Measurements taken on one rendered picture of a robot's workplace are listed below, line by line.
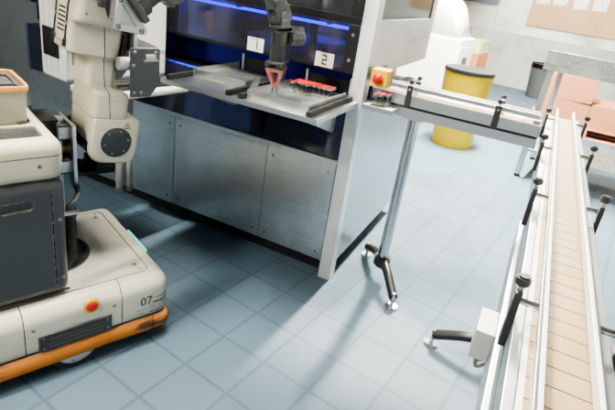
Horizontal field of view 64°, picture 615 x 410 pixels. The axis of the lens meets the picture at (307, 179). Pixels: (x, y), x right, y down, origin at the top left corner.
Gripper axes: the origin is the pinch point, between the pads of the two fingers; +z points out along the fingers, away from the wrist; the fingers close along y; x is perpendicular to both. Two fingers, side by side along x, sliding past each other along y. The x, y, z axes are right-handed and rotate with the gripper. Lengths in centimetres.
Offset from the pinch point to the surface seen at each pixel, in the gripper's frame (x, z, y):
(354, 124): -29.9, 17.1, 24.1
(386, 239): -54, 72, 30
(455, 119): -70, 8, 26
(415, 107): -53, 7, 30
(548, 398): -70, -5, -129
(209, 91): 24.7, 6.2, -2.8
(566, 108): -241, 89, 448
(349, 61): -23.1, -7.6, 26.9
